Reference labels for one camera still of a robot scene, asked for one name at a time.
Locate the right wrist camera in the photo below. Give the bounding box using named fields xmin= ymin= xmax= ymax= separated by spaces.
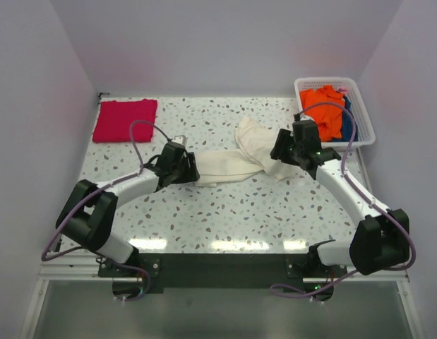
xmin=294 ymin=112 xmax=310 ymax=123

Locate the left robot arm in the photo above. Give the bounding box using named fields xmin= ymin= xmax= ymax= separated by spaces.
xmin=56 ymin=141 xmax=200 ymax=277

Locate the orange t-shirt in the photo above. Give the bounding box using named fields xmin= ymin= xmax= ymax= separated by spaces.
xmin=299 ymin=85 xmax=345 ymax=142

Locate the pink garment in basket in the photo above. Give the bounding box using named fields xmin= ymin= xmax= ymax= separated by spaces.
xmin=337 ymin=86 xmax=349 ymax=95

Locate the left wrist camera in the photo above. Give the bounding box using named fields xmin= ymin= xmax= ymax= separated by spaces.
xmin=172 ymin=135 xmax=187 ymax=146

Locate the white plastic laundry basket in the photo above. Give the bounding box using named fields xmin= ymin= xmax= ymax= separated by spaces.
xmin=294 ymin=77 xmax=376 ymax=151

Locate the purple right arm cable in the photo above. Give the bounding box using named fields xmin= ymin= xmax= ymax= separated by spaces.
xmin=270 ymin=101 xmax=417 ymax=299

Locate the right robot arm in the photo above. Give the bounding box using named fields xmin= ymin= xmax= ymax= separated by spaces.
xmin=270 ymin=121 xmax=414 ymax=278

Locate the cream white t-shirt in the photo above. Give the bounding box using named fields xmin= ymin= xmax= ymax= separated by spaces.
xmin=195 ymin=117 xmax=299 ymax=187

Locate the folded red t-shirt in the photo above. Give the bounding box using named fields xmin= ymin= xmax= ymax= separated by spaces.
xmin=92 ymin=99 xmax=158 ymax=143

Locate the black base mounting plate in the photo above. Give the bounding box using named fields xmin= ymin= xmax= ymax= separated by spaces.
xmin=97 ymin=253 xmax=347 ymax=295

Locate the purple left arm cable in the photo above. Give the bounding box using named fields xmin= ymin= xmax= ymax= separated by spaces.
xmin=40 ymin=120 xmax=173 ymax=262

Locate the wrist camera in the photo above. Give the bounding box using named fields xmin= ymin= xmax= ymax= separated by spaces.
xmin=172 ymin=135 xmax=187 ymax=146
xmin=294 ymin=112 xmax=310 ymax=123

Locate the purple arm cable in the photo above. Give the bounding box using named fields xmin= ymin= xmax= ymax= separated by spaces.
xmin=270 ymin=101 xmax=417 ymax=299
xmin=40 ymin=120 xmax=173 ymax=262

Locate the blue t-shirt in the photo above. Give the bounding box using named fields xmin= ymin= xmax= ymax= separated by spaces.
xmin=332 ymin=112 xmax=359 ymax=142

